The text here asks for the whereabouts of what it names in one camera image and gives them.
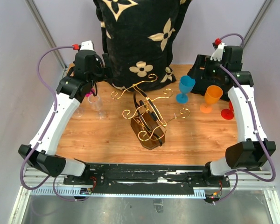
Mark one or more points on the clear wine glass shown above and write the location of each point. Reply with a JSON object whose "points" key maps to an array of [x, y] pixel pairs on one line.
{"points": [[97, 105], [78, 112]]}

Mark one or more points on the blue wine glass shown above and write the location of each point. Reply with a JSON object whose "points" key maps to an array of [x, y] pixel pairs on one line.
{"points": [[186, 85]]}

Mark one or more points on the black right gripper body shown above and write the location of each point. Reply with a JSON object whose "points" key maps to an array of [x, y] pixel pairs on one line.
{"points": [[211, 67]]}

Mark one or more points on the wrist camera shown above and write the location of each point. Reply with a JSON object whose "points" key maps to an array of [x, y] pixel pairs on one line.
{"points": [[87, 45], [219, 49]]}

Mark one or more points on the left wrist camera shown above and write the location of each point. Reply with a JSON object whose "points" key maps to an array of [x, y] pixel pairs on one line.
{"points": [[87, 45]]}

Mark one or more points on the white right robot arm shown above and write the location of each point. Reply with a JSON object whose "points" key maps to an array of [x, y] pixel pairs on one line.
{"points": [[253, 149]]}

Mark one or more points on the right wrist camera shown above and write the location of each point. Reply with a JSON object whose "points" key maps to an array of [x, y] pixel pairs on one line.
{"points": [[219, 49]]}

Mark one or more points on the gold wire wine glass rack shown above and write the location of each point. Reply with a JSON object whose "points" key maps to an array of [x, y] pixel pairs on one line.
{"points": [[147, 122]]}

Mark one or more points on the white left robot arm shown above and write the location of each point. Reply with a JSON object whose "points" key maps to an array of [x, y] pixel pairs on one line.
{"points": [[40, 153]]}

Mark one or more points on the black mounting rail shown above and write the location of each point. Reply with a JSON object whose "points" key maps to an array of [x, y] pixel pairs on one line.
{"points": [[148, 180]]}

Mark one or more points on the red wine glass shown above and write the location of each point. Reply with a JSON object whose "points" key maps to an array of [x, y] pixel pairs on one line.
{"points": [[228, 114]]}

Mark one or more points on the black floral pillow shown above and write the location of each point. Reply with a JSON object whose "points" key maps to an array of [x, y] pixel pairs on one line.
{"points": [[138, 37]]}

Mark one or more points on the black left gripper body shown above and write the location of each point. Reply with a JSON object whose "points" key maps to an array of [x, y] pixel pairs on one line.
{"points": [[98, 73]]}

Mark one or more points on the orange wine glass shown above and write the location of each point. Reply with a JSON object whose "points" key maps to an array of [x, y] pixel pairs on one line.
{"points": [[212, 95]]}

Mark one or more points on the black folded cloth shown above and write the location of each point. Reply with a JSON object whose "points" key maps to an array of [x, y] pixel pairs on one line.
{"points": [[202, 83]]}

